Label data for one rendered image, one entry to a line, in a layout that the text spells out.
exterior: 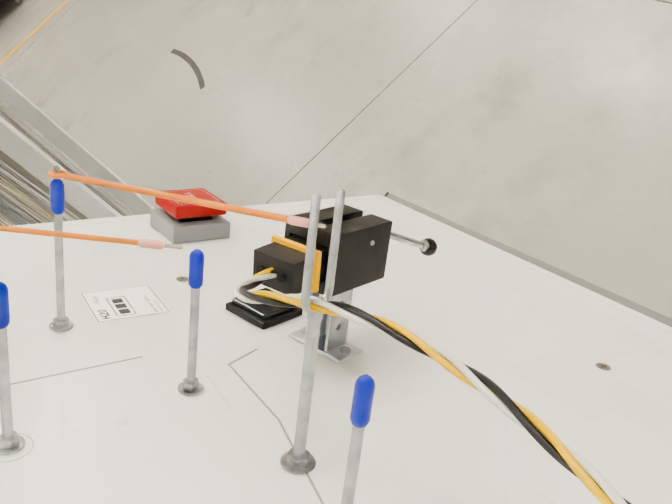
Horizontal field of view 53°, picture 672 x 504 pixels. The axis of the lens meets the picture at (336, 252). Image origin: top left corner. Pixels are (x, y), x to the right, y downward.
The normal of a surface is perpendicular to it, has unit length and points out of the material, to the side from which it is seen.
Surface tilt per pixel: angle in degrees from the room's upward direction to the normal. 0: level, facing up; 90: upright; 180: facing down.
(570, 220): 0
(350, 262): 100
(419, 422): 47
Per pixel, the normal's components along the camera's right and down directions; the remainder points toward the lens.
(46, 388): 0.11, -0.93
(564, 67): -0.51, -0.55
